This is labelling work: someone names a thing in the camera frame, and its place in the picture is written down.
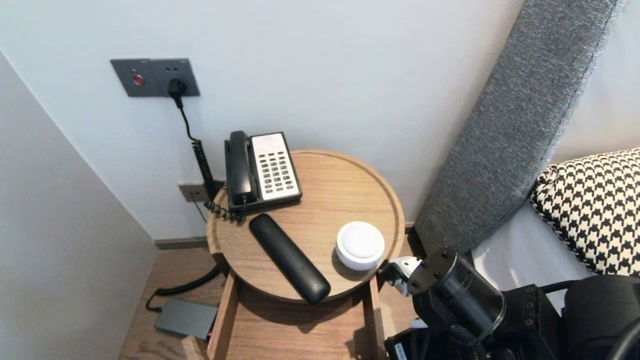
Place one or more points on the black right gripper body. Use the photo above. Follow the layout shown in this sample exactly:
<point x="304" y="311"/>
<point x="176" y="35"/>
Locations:
<point x="460" y="295"/>

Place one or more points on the white round dome device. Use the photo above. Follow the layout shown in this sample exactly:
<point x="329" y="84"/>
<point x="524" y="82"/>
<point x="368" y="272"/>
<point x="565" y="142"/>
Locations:
<point x="360" y="245"/>

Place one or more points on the curved wooden table drawer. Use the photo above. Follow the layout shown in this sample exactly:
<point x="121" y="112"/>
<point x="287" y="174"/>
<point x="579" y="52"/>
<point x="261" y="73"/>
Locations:
<point x="300" y="335"/>

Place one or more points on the long black remote control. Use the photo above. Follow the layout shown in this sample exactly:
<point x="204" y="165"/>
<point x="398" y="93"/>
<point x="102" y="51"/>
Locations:
<point x="290" y="260"/>

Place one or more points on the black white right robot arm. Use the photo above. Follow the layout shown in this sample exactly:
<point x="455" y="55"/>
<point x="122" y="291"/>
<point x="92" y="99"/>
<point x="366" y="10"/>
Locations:
<point x="590" y="320"/>

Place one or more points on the white bed sheet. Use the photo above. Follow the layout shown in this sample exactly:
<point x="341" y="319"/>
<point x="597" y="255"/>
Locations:
<point x="520" y="260"/>

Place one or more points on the black white houndstooth pillow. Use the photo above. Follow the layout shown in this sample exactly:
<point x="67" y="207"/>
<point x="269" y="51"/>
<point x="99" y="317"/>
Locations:
<point x="595" y="210"/>

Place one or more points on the round wooden side table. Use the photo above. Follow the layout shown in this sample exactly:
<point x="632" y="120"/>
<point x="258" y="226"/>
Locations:
<point x="325" y="200"/>

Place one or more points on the grey fabric headboard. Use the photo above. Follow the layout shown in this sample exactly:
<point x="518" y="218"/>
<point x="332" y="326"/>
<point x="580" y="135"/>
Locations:
<point x="515" y="125"/>

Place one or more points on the black white desk telephone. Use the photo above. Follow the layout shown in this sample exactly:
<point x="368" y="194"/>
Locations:
<point x="275" y="170"/>

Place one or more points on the black telephone handset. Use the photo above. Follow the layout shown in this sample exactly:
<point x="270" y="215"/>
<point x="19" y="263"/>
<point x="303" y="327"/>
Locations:
<point x="240" y="170"/>

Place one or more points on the grey power adapter box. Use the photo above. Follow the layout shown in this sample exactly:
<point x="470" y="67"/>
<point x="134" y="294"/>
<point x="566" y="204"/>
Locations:
<point x="185" y="319"/>

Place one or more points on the brown wooden skirting board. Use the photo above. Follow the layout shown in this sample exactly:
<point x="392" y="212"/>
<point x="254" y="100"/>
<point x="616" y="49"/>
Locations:
<point x="180" y="243"/>

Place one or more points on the black power plug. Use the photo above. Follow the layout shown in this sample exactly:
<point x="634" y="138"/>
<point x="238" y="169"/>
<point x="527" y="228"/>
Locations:
<point x="176" y="89"/>

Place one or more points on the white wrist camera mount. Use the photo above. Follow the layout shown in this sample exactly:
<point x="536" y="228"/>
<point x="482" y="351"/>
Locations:
<point x="402" y="270"/>

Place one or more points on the beige wall phone socket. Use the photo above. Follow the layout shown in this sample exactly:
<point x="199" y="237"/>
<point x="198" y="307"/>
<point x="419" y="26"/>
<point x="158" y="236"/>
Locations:
<point x="192" y="191"/>

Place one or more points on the dark grey wall socket panel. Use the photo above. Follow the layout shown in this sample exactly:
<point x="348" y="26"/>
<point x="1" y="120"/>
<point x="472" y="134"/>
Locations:
<point x="150" y="75"/>

